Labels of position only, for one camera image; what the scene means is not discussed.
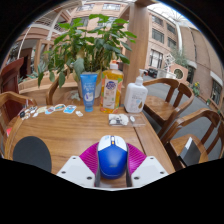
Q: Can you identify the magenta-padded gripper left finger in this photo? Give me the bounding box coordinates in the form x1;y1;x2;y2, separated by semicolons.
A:
56;142;102;188

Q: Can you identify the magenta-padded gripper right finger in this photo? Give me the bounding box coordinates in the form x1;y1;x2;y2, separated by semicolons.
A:
125;142;170;188

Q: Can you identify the blue and white computer mouse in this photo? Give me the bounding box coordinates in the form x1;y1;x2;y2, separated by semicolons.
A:
96;134;129;181

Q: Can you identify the black round mouse pad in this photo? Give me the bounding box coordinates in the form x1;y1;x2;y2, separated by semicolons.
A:
12;135;53;174

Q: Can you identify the wooden armchair holding black notebook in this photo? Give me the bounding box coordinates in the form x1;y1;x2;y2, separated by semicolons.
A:
160;108;224;172

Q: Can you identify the black notebook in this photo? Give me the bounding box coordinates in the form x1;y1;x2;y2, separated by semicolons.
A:
179;136;202;167

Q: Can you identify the small white wipes packet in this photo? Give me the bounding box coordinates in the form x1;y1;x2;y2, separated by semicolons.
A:
108;113;130;127

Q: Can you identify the blue square sticker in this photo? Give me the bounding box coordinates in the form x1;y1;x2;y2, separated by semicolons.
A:
63;104;78;115

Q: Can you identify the empty wooden armchair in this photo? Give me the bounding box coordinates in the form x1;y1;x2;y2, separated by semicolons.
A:
142;77;195;138

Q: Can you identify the pale yellow sticker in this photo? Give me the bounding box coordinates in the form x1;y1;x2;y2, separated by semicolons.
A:
35;105;48;114

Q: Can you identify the white pump bottle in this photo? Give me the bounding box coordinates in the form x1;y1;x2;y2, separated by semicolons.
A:
123;68;149;114

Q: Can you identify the blue squeeze tube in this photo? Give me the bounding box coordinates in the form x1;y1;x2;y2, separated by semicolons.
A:
79;72;99;113

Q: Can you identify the wooden chair beside plant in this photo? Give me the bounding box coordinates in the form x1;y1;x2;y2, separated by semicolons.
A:
45;72;83;107

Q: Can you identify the yellow detergent bottle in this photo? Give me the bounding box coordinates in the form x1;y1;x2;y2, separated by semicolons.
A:
99;60;124;115

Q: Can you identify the small potted flowering plant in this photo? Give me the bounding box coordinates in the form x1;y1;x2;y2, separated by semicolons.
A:
190;81;202;98

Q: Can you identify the wooden armchair holding red bag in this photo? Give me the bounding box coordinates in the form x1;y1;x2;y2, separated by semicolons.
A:
0;91;38;158

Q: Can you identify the white air conditioner unit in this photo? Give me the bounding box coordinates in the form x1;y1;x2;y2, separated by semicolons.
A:
158;68;177;80

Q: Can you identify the spiky green agave plant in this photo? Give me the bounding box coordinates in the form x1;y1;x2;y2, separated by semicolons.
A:
28;61;49;81

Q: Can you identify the dark red wooden podium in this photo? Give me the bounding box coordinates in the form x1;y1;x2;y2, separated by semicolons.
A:
0;57;25;123

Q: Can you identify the large green plant, white pot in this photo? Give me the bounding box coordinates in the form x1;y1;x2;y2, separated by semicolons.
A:
37;13;138;99

